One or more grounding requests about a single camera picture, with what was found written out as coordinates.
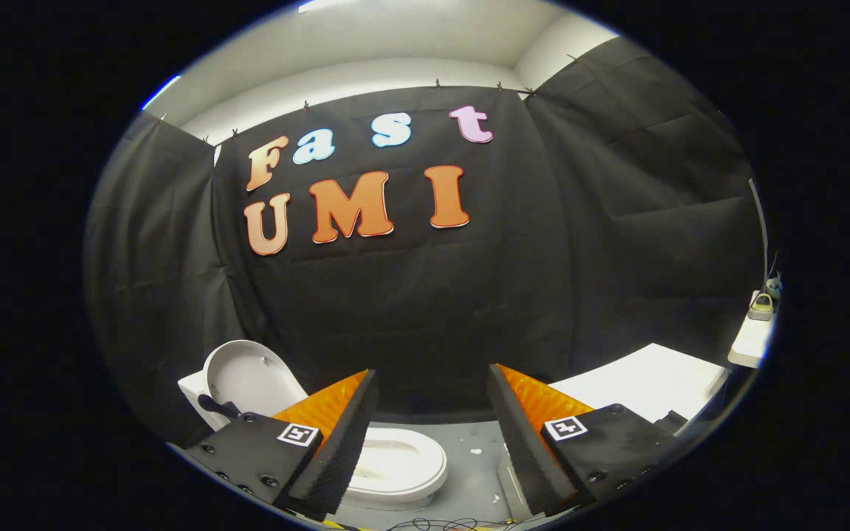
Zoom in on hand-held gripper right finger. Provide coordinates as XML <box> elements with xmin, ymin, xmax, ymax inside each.
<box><xmin>486</xmin><ymin>363</ymin><xmax>684</xmax><ymax>517</ymax></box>

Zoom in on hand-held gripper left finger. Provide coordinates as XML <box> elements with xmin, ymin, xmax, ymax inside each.
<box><xmin>185</xmin><ymin>369</ymin><xmax>380</xmax><ymax>517</ymax></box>

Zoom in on white toilet lid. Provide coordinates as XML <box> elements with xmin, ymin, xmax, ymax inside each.
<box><xmin>202</xmin><ymin>339</ymin><xmax>309</xmax><ymax>421</ymax></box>

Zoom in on white toilet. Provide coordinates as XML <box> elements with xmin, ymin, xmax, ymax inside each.
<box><xmin>178</xmin><ymin>339</ymin><xmax>448</xmax><ymax>511</ymax></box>

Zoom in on white cabinet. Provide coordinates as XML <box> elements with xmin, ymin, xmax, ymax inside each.
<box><xmin>497</xmin><ymin>343</ymin><xmax>730</xmax><ymax>521</ymax></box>

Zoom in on black backdrop cloth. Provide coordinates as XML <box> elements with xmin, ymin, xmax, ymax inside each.
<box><xmin>84</xmin><ymin>37</ymin><xmax>765</xmax><ymax>443</ymax></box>

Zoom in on black floor cables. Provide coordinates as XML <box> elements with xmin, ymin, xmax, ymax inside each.
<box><xmin>388</xmin><ymin>516</ymin><xmax>522</xmax><ymax>531</ymax></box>

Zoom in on white wall shelf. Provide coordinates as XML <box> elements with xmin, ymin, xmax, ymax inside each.
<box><xmin>728</xmin><ymin>291</ymin><xmax>774</xmax><ymax>368</ymax></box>

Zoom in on black curved mirror frame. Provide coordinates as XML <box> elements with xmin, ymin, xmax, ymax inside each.
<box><xmin>748</xmin><ymin>179</ymin><xmax>770</xmax><ymax>281</ymax></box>

